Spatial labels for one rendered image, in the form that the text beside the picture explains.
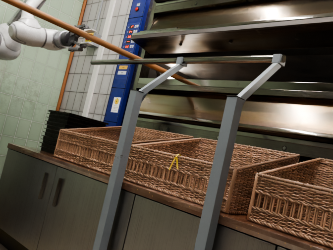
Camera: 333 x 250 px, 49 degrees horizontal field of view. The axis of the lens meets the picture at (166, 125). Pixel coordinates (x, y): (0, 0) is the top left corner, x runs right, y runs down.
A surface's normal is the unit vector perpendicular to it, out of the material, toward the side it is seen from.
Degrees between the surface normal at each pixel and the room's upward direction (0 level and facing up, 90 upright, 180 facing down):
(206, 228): 90
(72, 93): 90
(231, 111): 90
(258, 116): 70
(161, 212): 90
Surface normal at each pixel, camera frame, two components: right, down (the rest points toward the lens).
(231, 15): -0.55, -0.53
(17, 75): 0.71, 0.11
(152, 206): -0.66, -0.22
